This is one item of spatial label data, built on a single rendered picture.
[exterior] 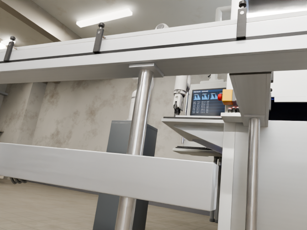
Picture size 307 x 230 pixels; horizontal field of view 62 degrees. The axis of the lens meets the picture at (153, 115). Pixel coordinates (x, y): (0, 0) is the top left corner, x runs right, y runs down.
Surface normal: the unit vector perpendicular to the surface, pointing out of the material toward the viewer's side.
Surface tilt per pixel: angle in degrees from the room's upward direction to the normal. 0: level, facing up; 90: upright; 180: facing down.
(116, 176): 90
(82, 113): 90
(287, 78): 90
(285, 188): 90
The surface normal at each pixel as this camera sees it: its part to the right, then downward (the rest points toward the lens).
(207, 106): -0.48, -0.28
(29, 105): 0.88, -0.01
